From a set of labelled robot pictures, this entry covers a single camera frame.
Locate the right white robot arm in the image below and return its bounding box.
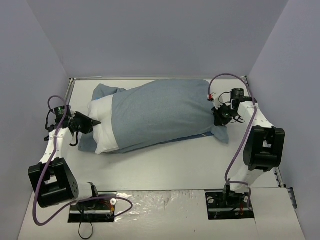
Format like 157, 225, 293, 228
209, 88, 285, 207

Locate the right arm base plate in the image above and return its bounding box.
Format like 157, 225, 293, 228
205, 190, 255, 220

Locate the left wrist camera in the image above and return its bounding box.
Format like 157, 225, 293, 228
62, 105, 72, 115

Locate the black cable loop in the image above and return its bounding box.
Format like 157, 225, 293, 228
77, 221, 95, 240

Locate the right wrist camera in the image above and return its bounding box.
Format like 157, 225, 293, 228
207, 93, 224, 109

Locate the white pillow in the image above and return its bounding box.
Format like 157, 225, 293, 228
88, 95, 120, 155

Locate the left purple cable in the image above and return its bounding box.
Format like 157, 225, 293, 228
32, 95, 134, 226

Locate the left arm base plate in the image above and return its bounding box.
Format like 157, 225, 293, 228
67, 193, 117, 224

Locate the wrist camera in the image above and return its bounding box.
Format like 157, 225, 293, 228
207, 93, 224, 109
62, 105, 72, 115

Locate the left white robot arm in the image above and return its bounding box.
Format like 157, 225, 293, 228
28, 105, 100, 208

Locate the blue patterned pillowcase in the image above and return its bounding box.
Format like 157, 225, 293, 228
78, 79, 229, 154

